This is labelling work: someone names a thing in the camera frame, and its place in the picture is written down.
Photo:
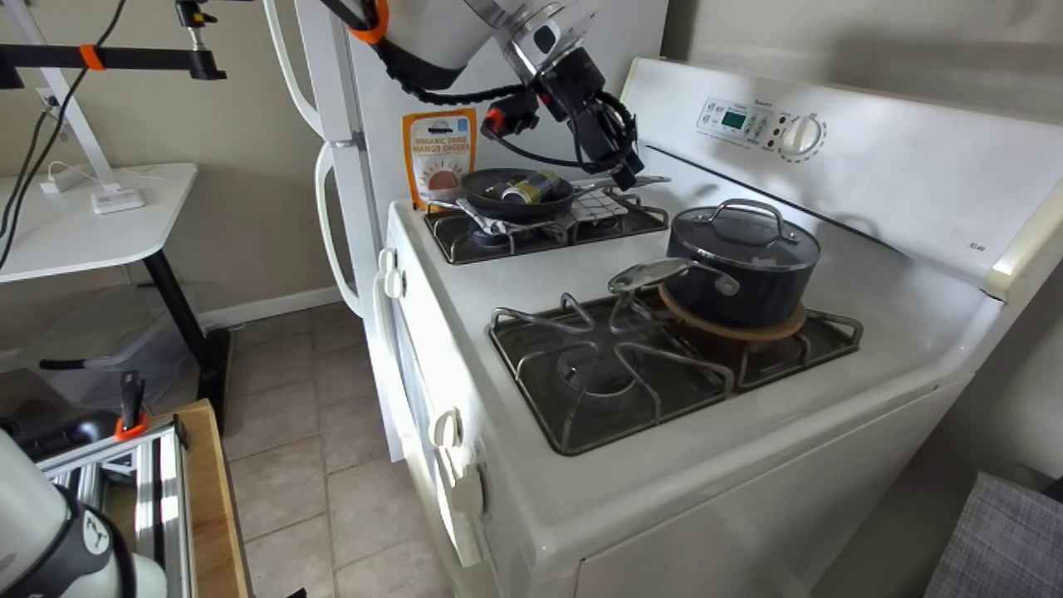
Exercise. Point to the black bar with orange clip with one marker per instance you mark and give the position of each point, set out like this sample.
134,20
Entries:
144,59

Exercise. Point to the checkered kitchen cloth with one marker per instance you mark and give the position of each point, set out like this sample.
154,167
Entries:
601,208

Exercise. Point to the black frying pan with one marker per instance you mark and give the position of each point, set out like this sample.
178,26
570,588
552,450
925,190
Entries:
487,192

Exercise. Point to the orange and black clamp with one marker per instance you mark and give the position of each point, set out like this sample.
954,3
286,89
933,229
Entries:
132,406

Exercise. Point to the white gas stove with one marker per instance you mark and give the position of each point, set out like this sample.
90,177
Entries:
618,485

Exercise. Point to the wood and aluminium robot cart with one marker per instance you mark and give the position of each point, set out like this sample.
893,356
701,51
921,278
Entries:
210,498

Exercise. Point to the white oven control dial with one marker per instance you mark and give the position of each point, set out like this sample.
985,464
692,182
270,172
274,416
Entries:
803,133

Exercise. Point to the white robot base link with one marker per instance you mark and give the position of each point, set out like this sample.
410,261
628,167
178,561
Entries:
36,518

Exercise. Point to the white stove knob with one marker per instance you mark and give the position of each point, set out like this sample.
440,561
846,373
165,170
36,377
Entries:
391,261
446,429
395,286

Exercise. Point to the white desk with black leg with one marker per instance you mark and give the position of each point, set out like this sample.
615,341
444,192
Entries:
77,228

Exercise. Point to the grey checkered mat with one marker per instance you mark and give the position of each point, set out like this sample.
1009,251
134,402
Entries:
999,541

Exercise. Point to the round wooden trivet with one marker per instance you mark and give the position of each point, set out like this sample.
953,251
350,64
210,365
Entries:
719,330

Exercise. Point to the black burner grate under pot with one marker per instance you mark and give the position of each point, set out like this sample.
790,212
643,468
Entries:
618,385

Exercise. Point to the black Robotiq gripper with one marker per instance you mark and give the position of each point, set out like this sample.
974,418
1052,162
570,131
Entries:
577,87

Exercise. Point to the black burner grate under pan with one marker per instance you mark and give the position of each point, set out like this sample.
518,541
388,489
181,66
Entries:
534,241

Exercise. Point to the black cart equipment box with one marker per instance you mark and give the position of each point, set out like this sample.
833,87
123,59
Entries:
67,433

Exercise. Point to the white tripod stand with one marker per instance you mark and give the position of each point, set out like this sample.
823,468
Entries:
67,110

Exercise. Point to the orange snack bag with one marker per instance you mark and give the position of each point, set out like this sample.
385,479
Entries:
436,155

